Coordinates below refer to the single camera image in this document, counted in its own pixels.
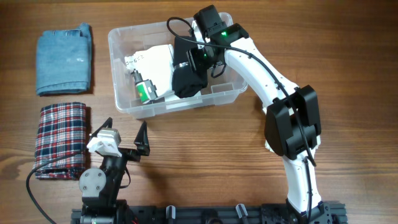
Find folded blue denim jeans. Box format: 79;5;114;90
35;23;92;96

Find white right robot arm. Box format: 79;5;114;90
188;5;332;223

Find black garment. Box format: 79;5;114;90
172;37;208;98

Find clear plastic storage bin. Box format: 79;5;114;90
108;22;248;119

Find folded red plaid shirt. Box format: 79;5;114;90
33;102;86;180

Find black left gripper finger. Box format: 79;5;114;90
134;121;150;156
90;117;113;137

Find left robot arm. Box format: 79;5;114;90
71;118;150;224

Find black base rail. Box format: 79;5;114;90
70;203;348;224

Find white printed t-shirt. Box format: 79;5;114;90
124;44;174;104

